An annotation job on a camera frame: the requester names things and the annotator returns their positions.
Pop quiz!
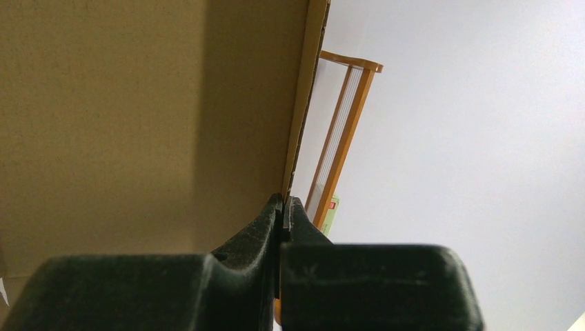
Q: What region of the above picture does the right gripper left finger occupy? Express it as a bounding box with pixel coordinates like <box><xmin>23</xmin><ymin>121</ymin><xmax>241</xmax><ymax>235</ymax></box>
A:
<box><xmin>2</xmin><ymin>194</ymin><xmax>284</xmax><ymax>330</ymax></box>

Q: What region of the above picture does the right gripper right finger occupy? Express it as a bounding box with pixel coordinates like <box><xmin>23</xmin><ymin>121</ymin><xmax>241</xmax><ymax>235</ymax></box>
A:
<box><xmin>280</xmin><ymin>197</ymin><xmax>485</xmax><ymax>330</ymax></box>

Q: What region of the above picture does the brown cardboard box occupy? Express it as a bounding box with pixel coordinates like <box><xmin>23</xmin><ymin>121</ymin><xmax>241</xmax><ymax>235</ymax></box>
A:
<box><xmin>1</xmin><ymin>1</ymin><xmax>330</xmax><ymax>311</ymax></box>

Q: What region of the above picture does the white green box top shelf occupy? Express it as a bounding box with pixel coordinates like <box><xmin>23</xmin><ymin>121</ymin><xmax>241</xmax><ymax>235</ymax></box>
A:
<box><xmin>321</xmin><ymin>194</ymin><xmax>340</xmax><ymax>237</ymax></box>

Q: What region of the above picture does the orange wooden shelf rack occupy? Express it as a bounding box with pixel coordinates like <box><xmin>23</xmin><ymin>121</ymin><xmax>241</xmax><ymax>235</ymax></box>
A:
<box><xmin>305</xmin><ymin>50</ymin><xmax>384</xmax><ymax>231</ymax></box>

